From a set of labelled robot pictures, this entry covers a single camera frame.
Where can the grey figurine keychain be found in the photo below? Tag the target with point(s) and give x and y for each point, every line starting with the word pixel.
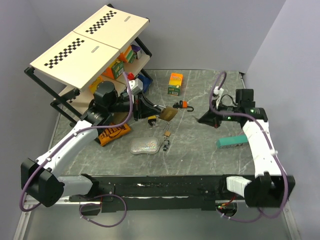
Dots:
pixel 166 144

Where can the orange green box upper shelf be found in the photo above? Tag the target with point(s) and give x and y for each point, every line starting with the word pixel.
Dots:
pixel 127 56

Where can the silver keys of yellow padlock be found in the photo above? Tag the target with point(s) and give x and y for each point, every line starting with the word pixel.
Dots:
pixel 154 125

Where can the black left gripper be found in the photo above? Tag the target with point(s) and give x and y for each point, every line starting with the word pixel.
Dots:
pixel 144 113

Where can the yellow black padlock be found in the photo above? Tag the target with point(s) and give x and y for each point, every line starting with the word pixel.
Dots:
pixel 152 118

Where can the yellow green box lower shelf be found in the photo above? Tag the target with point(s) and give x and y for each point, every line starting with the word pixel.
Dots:
pixel 94 85

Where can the large brass padlock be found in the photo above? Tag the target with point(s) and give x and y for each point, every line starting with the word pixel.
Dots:
pixel 167 113

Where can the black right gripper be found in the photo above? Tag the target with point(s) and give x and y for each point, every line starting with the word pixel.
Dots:
pixel 209 118

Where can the orange snack bag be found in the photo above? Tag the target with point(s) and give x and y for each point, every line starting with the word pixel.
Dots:
pixel 111 134

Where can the teal rectangular box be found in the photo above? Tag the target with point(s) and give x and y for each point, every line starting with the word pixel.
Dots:
pixel 232 141

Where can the silver glitter sponge pad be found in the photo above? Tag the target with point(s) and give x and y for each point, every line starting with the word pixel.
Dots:
pixel 144 145

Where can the black keys of orange padlock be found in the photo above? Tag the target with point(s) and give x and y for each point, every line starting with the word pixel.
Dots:
pixel 177 105

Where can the small brass padlock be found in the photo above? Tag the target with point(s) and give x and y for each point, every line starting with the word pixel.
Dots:
pixel 166 128

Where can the orange green box on table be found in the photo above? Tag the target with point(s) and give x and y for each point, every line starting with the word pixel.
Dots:
pixel 175 84

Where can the beige two-tier shelf rack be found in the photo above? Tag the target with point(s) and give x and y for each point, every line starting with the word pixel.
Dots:
pixel 70 66

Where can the orange green box shelf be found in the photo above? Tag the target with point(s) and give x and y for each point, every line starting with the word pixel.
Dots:
pixel 127 56
pixel 114 70

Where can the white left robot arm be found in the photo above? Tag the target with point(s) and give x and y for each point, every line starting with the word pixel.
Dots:
pixel 42 178

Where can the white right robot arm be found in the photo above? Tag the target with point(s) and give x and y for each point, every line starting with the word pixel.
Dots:
pixel 271 186

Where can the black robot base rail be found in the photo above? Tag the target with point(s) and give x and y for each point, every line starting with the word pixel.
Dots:
pixel 162 192

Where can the orange black padlock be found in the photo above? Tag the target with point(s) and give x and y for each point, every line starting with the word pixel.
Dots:
pixel 184 105

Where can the blue snack bag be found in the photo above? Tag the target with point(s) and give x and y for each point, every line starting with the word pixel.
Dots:
pixel 145 81

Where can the purple white small box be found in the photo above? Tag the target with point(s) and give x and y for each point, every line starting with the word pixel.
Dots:
pixel 137 51

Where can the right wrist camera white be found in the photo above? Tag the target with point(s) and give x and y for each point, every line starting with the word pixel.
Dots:
pixel 217 95

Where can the orange green box middle shelf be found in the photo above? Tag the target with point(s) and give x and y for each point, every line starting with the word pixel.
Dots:
pixel 114 70

